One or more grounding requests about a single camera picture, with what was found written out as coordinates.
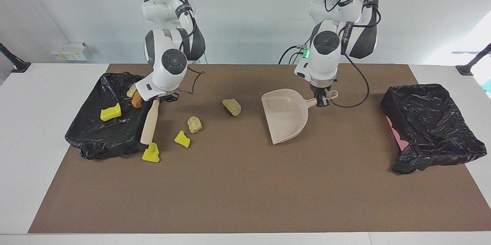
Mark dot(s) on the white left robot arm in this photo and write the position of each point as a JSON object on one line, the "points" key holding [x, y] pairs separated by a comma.
{"points": [[326, 41]]}

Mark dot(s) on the teal plastic object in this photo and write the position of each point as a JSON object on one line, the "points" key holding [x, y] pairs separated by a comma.
{"points": [[488, 84]]}

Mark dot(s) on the brown round bread roll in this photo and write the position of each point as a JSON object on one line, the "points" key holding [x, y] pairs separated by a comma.
{"points": [[137, 100]]}

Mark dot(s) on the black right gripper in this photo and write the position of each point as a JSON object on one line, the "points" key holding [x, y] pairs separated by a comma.
{"points": [[163, 98]]}

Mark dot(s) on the notched yellow sponge piece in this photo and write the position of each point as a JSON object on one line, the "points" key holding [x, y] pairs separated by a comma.
{"points": [[150, 153]]}

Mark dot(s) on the orange white striped bread piece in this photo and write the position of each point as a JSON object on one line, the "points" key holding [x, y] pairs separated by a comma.
{"points": [[132, 91]]}

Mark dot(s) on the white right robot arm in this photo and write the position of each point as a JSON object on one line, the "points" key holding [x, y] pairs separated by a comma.
{"points": [[174, 61]]}

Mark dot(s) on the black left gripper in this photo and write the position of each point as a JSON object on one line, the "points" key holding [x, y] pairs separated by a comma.
{"points": [[323, 90]]}

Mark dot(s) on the brown table mat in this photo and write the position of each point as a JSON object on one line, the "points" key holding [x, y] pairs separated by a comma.
{"points": [[268, 183]]}

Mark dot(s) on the beige brush black bristles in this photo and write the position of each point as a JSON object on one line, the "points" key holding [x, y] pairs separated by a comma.
{"points": [[149, 122]]}

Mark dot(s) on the large beige crumbly chunk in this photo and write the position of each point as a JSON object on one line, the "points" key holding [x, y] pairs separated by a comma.
{"points": [[232, 107]]}

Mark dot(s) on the wedge yellow sponge piece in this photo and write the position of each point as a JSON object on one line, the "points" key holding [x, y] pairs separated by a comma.
{"points": [[182, 139]]}

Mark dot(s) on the beige plastic dustpan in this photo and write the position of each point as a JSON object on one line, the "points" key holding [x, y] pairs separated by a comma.
{"points": [[285, 114]]}

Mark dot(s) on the black trash bag liner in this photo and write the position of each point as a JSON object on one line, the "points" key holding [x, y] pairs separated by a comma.
{"points": [[111, 137], [433, 122]]}

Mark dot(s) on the small beige crumbly chunk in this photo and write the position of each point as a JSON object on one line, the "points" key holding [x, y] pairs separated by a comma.
{"points": [[194, 124]]}

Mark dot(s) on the white electrical boxes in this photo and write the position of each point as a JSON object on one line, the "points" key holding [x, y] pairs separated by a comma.
{"points": [[71, 51]]}

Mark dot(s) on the pink plastic bin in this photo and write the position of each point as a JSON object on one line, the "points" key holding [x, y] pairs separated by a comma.
{"points": [[401, 141]]}

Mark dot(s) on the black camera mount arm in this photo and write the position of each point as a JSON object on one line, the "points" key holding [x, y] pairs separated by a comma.
{"points": [[473, 63], [13, 63]]}

